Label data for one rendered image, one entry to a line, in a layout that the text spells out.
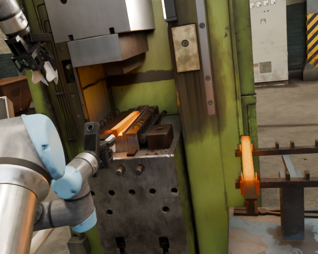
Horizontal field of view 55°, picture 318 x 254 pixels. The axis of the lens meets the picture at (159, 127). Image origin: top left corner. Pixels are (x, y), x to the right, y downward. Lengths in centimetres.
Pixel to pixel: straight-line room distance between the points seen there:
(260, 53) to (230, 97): 514
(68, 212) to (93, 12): 68
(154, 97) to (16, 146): 119
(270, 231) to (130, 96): 97
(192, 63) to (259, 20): 517
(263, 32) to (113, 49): 534
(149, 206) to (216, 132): 40
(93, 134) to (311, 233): 75
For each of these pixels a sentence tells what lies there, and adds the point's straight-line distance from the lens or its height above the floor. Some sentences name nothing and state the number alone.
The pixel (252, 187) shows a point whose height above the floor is 96.
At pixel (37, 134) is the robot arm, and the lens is 50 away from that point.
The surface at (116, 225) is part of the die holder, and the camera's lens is 134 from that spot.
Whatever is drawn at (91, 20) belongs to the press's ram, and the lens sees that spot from 116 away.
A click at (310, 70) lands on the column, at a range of 670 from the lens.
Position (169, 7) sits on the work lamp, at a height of 142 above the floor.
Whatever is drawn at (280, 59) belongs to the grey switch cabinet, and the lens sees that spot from 638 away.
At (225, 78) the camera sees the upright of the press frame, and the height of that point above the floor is 114.
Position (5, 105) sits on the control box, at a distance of 134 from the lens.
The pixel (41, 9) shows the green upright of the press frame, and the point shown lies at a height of 151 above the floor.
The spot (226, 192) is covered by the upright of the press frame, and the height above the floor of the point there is 63.
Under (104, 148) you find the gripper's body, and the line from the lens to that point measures 99.
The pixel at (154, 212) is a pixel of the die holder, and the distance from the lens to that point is 125.
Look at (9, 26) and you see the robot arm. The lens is 97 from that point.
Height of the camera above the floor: 134
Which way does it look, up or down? 17 degrees down
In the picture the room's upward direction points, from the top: 9 degrees counter-clockwise
